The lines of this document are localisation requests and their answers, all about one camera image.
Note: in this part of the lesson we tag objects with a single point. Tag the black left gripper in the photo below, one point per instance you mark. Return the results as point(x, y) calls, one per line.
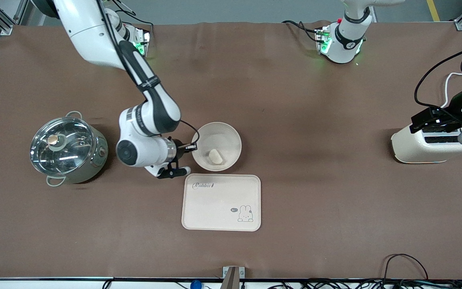
point(456, 106)

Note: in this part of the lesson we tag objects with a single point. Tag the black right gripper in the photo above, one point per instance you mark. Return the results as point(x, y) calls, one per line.
point(178, 145)

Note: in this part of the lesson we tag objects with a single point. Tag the small pale bun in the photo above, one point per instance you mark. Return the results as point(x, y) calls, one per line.
point(215, 157)

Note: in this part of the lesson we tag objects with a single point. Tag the round cream plate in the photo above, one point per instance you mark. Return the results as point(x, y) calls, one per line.
point(223, 138)

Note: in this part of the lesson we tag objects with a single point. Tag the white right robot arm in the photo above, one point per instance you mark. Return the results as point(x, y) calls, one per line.
point(142, 150)

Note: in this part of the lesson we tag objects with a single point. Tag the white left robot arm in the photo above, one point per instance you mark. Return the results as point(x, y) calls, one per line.
point(343, 48)

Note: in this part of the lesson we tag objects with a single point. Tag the cream rabbit print tray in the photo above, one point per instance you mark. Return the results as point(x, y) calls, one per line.
point(223, 202)

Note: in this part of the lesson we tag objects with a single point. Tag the silver base connector plate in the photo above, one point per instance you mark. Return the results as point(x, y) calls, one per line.
point(321, 40)
point(144, 40)

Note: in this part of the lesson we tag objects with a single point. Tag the cream two-slot toaster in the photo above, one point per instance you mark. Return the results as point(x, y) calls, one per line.
point(415, 148)

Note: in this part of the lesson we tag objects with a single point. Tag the pale green cooking pot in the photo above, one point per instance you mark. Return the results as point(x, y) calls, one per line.
point(94, 160)

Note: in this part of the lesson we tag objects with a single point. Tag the brown table mat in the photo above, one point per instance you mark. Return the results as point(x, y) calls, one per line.
point(295, 100)

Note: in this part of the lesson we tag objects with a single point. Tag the glass pot lid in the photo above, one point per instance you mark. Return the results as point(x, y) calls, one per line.
point(62, 146)

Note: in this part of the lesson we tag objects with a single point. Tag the blue round knob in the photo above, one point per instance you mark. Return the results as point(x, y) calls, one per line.
point(195, 285)

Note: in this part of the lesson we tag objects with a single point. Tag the metal mount bracket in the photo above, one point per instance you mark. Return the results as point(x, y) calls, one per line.
point(233, 275)

